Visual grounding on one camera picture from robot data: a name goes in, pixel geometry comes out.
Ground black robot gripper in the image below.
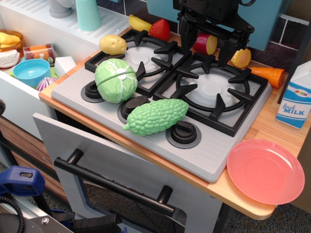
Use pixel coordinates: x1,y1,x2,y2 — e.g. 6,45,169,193
177,0,255,67

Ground yellow toy potato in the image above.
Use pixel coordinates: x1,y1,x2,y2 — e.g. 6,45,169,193
99,34,127,55

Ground pink plastic plate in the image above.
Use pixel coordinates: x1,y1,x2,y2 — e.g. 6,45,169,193
227,139,305,205

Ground red yellow toy fruit half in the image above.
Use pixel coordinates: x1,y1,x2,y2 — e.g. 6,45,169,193
192,33,218,55

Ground yellow toy corn piece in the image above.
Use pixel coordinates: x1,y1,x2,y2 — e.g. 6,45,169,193
230,49,251,68

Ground red toy strawberry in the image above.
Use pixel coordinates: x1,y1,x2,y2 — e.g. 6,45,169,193
149,19,171,41

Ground black left burner grate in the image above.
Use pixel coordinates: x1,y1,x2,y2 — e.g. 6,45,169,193
85,29,191,98

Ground black burner grate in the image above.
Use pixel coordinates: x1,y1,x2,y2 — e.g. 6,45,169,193
85,29,191,98
154,53,268,136

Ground black right burner grate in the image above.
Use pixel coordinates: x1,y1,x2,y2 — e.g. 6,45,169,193
154,53,268,136

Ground orange toy carrot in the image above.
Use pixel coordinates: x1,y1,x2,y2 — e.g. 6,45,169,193
251,67,285,88

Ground yellow toy banana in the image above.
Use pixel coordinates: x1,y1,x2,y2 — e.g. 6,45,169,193
128,15,152,32

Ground grey toy stove top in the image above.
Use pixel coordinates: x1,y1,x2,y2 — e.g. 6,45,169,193
51,46,273,183

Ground green toy bitter gourd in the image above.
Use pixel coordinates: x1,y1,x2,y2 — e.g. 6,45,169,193
123,99,189,136

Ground black right stove knob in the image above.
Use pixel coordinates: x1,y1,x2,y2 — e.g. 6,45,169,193
166,121,202,149

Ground black stove knob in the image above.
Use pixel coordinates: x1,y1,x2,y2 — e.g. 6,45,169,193
81,81,104,103
117,96,149,124
166,121,202,149

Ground green toy cabbage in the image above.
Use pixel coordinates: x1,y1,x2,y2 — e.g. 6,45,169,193
95,59,138,103

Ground blue white milk carton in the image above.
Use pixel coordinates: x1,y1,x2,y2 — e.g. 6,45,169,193
276,61,311,129

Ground black middle stove knob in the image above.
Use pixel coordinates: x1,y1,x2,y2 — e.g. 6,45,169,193
117,96,149,124

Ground teal plastic cup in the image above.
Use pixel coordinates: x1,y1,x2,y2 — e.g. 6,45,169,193
75,0,101,32

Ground black left stove knob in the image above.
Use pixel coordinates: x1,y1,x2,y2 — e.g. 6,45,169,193
81,81,104,103

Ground white toy block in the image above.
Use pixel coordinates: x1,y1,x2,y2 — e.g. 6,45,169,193
54,56,76,77

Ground grey toy faucet base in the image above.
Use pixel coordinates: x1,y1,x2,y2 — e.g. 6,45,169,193
49,0,75,18

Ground orange brown toy can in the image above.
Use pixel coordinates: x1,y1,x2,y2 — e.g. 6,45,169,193
23,43,55,66

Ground purple toy onion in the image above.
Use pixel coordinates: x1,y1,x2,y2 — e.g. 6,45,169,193
36,77,58,92

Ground grey oven door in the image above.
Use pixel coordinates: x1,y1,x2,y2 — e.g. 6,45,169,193
33,113,225,233

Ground blue plastic bowl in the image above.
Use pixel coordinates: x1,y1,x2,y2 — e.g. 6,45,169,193
13,59,51,88

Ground orange bowl with yellow food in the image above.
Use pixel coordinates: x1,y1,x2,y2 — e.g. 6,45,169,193
0,29,24,52

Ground white toy sink unit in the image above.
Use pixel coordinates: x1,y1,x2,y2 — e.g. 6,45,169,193
0,0,129,139

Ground white toy bread piece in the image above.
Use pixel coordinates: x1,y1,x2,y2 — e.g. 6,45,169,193
0,50,20,68

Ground blue clamp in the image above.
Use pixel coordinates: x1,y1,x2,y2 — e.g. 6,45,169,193
0,166,45,196

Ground black oven door handle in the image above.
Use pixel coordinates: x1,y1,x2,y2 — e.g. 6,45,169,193
54,149,175,217

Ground black cable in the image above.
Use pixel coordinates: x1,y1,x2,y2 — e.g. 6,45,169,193
0,195,25,233

